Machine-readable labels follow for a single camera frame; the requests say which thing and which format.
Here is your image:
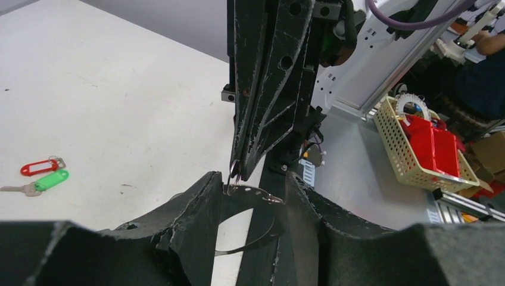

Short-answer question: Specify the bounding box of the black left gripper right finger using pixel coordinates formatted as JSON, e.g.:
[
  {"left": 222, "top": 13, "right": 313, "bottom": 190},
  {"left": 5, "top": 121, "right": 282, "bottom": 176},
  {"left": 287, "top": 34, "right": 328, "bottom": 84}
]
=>
[{"left": 285, "top": 172, "right": 504, "bottom": 285}]

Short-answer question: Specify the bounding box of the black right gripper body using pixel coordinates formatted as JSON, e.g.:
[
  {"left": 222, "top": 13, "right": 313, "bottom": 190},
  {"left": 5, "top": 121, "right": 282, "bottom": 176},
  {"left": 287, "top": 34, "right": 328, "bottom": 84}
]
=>
[{"left": 220, "top": 0, "right": 367, "bottom": 175}]

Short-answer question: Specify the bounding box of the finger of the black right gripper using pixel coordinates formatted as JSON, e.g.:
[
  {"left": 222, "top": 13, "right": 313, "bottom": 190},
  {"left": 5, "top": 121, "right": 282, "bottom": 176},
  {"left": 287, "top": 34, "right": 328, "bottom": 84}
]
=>
[
  {"left": 229, "top": 1, "right": 269, "bottom": 174},
  {"left": 241, "top": 1, "right": 315, "bottom": 181}
]

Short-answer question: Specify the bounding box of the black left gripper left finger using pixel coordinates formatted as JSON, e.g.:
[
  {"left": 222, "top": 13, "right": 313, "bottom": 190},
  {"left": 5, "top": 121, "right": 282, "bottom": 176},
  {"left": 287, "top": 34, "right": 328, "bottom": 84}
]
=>
[{"left": 1, "top": 172, "right": 222, "bottom": 285}]

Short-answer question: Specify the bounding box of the green key tag with key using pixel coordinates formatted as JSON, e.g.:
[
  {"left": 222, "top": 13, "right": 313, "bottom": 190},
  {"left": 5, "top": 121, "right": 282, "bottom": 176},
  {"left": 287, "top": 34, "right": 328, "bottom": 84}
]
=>
[{"left": 1, "top": 170, "right": 70, "bottom": 197}]

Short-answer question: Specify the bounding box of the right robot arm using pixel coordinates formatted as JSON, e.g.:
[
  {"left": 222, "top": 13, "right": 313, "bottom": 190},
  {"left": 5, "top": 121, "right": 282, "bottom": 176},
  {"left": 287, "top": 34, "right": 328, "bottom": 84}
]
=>
[{"left": 222, "top": 1, "right": 472, "bottom": 181}]

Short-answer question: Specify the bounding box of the beige perforated basket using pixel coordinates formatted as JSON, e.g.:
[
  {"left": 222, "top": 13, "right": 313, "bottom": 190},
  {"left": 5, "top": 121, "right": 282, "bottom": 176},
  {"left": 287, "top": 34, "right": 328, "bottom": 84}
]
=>
[{"left": 373, "top": 96, "right": 480, "bottom": 192}]

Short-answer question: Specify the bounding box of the red box in basket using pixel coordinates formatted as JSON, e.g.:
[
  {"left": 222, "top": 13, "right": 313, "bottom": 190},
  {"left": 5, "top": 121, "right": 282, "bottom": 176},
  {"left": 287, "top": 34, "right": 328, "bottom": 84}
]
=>
[{"left": 400, "top": 115, "right": 464, "bottom": 177}]

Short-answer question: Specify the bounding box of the red key tag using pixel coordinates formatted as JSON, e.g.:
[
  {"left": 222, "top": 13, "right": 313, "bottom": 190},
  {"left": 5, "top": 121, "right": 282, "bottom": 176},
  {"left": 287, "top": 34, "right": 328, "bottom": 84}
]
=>
[{"left": 20, "top": 156, "right": 66, "bottom": 176}]

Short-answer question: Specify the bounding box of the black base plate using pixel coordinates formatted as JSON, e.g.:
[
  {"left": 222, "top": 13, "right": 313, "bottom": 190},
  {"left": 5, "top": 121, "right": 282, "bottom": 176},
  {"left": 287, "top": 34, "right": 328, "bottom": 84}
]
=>
[{"left": 235, "top": 154, "right": 328, "bottom": 286}]

